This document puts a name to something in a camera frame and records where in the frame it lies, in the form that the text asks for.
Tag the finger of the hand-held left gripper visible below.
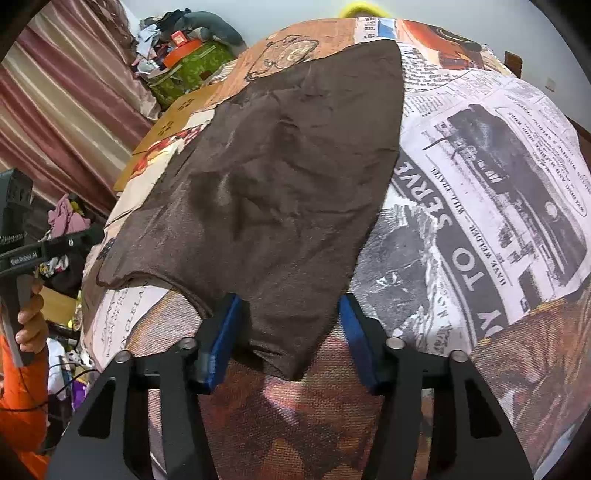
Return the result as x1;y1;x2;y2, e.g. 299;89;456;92
41;224;106;262

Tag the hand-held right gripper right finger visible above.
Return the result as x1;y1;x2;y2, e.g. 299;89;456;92
337;293;536;480

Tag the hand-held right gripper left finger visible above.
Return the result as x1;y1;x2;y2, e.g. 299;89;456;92
46;293;243;480

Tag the brown t-shirt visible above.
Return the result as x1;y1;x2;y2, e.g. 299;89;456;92
95;39;407;381

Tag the person's left forearm orange sleeve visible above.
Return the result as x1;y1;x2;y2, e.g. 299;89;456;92
0;335;51;468

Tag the pile of mixed clothes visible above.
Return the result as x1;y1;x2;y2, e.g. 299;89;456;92
131;9;185;79

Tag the person's left hand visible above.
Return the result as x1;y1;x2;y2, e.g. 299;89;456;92
17;277;49;354

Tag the pink crumpled cloth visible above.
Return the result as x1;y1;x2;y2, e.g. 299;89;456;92
48;194;92;241

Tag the pink and gold curtain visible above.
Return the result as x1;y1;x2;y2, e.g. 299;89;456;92
0;0;160;213

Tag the flattened cardboard box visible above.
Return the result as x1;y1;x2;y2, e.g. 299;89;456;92
113;82;223;191

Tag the newspaper print bedsheet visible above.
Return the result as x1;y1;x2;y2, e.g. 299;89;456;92
81;14;591;480

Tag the green patterned basket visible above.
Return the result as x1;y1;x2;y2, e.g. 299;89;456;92
148;41;236;109

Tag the orange box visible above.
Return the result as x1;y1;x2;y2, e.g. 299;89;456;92
164;38;204;68

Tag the grey plush pillow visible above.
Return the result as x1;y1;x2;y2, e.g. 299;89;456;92
178;9;250;47

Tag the yellow foam tube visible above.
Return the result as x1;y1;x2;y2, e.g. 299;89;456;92
339;0;382;19

